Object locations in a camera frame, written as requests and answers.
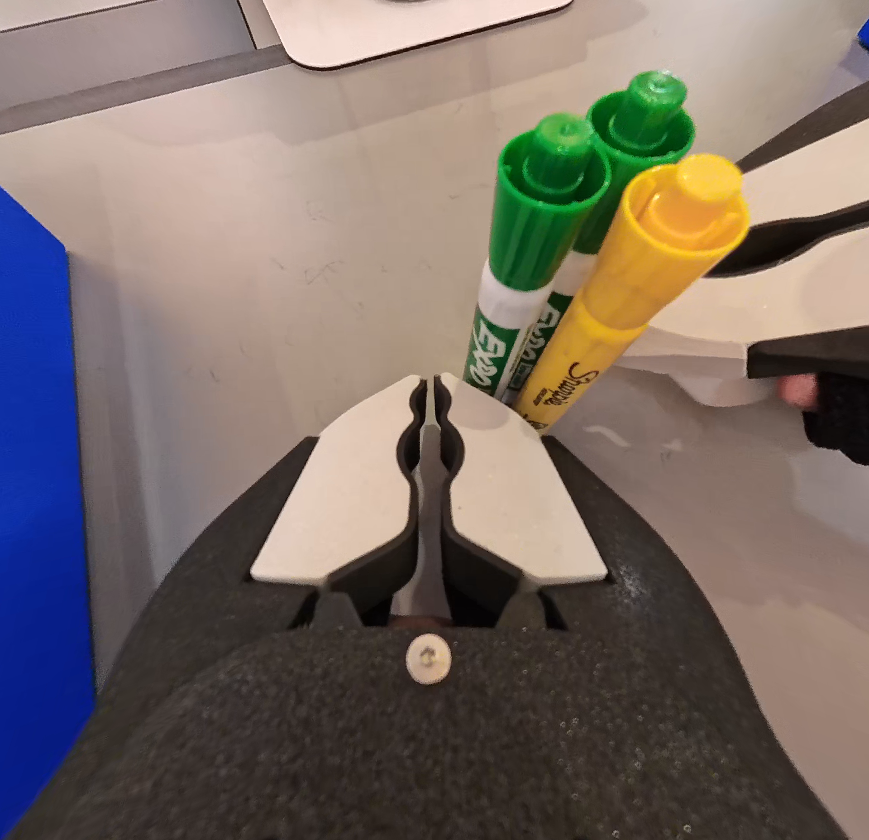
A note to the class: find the green whiteboard marker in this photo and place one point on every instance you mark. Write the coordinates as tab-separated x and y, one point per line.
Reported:
543	208
645	127

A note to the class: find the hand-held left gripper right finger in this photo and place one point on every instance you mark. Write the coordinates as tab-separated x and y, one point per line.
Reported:
516	500

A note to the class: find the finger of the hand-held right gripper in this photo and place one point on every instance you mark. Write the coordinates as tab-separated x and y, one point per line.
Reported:
781	303
815	181

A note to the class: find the person's right hand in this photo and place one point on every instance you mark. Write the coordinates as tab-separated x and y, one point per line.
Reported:
800	392

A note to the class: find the yellow highlighter marker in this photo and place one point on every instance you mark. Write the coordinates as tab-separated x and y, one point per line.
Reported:
645	269

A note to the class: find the white sign stand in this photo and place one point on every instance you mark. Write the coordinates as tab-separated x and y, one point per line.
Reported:
407	32

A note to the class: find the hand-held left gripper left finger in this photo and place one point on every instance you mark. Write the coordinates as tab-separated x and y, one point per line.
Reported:
339	500

